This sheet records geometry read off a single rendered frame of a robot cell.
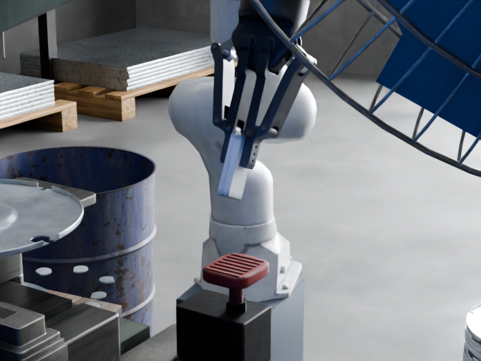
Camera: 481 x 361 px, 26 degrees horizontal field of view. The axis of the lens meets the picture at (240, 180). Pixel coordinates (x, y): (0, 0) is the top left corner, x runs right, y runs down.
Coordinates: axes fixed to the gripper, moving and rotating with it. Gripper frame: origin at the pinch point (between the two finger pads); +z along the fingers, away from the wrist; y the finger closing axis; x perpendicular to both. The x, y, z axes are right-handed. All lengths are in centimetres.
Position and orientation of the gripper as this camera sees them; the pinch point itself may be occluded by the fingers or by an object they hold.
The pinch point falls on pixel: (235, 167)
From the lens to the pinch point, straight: 115.2
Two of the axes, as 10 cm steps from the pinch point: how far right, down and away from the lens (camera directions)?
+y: -8.3, -1.6, 5.4
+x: -5.1, -1.7, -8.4
